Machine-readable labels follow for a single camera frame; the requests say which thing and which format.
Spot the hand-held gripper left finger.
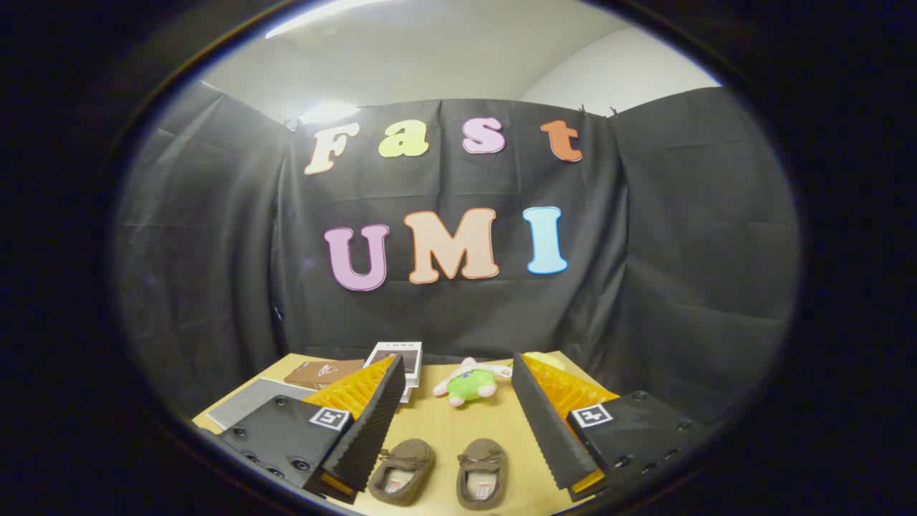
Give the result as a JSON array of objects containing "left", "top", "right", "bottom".
[{"left": 203, "top": 353, "right": 408, "bottom": 505}]

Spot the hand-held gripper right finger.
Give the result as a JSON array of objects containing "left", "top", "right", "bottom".
[{"left": 510, "top": 351, "right": 714, "bottom": 502}]

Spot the brown fuzzy shoe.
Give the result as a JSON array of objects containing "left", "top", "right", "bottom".
[
  {"left": 456, "top": 438, "right": 509, "bottom": 511},
  {"left": 368, "top": 439, "right": 436, "bottom": 507}
]

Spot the grey fabric storage box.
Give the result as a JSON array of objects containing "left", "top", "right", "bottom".
[{"left": 206, "top": 378, "right": 316, "bottom": 431}]

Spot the brown cardboard box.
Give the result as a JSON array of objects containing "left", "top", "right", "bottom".
[{"left": 284, "top": 358, "right": 366, "bottom": 391}]

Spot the portrait cover book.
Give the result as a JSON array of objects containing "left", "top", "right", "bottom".
[{"left": 363, "top": 341, "right": 423, "bottom": 381}]

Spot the green and pink plush toy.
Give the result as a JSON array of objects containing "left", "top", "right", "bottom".
[{"left": 433, "top": 357, "right": 513, "bottom": 408}]

